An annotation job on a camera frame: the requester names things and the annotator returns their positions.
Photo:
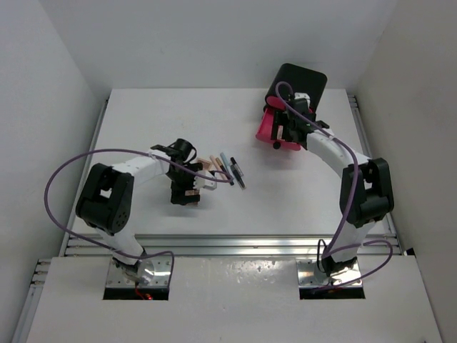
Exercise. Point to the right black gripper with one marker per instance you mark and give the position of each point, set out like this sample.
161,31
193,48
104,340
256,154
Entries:
281,118

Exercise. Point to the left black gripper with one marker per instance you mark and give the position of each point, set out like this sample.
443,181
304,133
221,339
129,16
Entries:
178,192

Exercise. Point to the colourful eyeshadow palette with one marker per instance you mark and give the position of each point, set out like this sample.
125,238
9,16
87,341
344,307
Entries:
280,133

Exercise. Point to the eyeshadow palette round brown pans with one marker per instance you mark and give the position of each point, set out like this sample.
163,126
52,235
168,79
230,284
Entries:
192,197

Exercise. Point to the black drawer cabinet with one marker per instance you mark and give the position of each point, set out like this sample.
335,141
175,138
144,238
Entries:
301,80

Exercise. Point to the brown eyeshadow palette four pans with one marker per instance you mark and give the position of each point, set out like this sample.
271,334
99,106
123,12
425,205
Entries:
206,164

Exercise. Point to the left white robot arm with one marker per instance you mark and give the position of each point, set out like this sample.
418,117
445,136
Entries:
105,201

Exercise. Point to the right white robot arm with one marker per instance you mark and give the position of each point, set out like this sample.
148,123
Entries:
366,194

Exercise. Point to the brown gold makeup pencil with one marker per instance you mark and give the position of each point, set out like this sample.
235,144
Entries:
221,165

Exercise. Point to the peach concealer stick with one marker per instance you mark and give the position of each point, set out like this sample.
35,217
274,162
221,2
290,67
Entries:
218,167

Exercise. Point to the light blue black pen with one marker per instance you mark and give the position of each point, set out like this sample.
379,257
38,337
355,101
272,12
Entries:
227,167

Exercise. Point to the black mascara tube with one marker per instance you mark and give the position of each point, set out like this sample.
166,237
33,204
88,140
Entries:
237,173

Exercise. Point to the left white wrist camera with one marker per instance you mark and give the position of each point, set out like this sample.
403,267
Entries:
204,180

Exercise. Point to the aluminium frame rail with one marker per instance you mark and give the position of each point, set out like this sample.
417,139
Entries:
231,245

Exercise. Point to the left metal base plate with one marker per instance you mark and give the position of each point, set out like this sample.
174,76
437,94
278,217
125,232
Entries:
151,273

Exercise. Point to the metal base plate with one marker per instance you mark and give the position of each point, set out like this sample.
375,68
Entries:
309,276
151,273

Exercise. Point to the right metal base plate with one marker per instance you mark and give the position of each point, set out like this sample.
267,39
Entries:
309,276

